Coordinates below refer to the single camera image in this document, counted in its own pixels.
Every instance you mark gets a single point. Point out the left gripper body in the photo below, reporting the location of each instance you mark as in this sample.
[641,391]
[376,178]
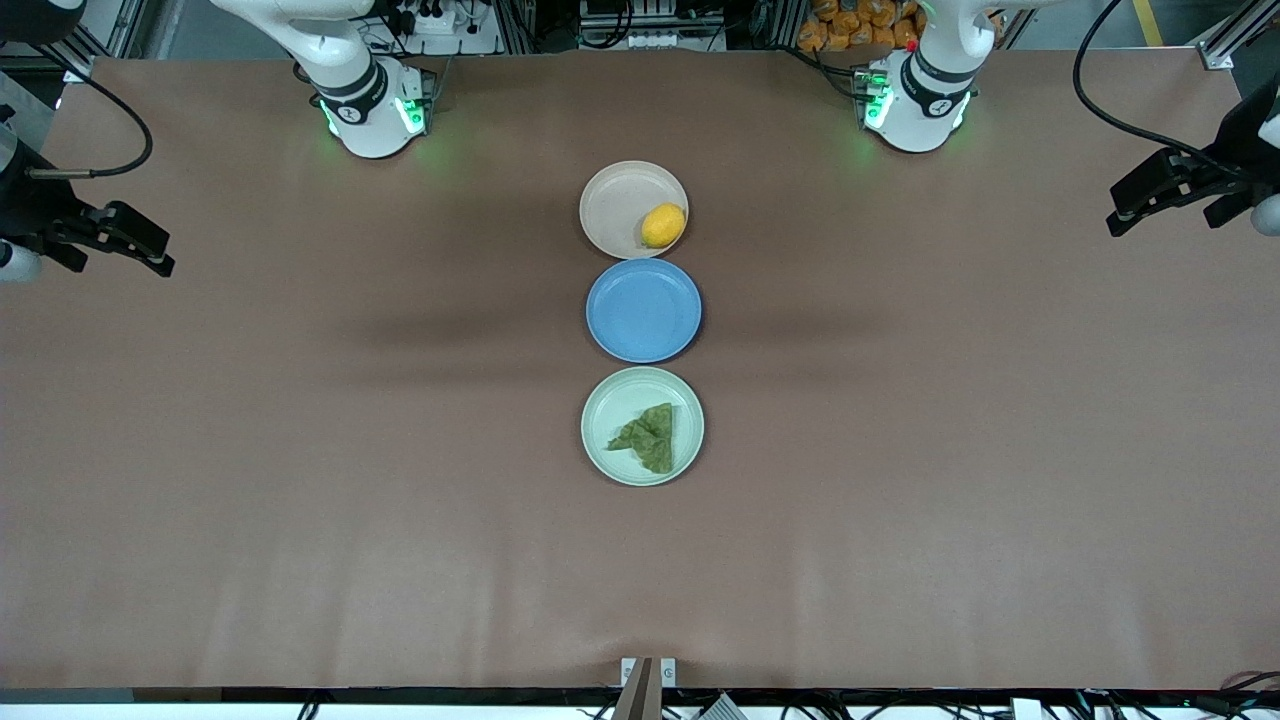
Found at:
[1226,167]

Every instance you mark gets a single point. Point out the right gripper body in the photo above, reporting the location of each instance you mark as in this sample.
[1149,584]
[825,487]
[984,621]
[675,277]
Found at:
[32,210]

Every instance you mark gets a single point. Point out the yellow lemon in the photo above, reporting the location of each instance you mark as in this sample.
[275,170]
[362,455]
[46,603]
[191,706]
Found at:
[663,225]

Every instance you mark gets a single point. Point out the green lettuce leaf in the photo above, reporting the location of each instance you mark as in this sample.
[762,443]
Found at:
[650,440]

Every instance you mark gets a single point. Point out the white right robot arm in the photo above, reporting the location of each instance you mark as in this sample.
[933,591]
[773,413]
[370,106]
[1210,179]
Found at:
[365,110]

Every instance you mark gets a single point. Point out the bag of orange fruits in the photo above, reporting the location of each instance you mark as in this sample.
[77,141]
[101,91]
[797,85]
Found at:
[850,25]

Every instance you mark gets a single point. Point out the brown table cover mat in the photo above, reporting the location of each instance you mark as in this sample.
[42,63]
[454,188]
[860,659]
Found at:
[300,550]

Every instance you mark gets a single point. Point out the white power strip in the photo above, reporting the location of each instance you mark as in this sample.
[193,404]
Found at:
[440,25]

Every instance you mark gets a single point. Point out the beige round plate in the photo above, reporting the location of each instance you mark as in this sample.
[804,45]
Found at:
[620,205]

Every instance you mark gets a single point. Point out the pale green round plate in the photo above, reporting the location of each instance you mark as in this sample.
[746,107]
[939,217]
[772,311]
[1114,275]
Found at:
[620,400]

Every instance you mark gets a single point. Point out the blue round plate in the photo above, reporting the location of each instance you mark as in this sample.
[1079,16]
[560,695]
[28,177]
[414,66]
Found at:
[643,310]

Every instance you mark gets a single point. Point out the aluminium frame profile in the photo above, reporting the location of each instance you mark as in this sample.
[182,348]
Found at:
[85,45]
[1235,35]

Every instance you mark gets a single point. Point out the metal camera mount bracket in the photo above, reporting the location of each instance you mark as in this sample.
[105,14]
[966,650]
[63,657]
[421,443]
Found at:
[647,685]

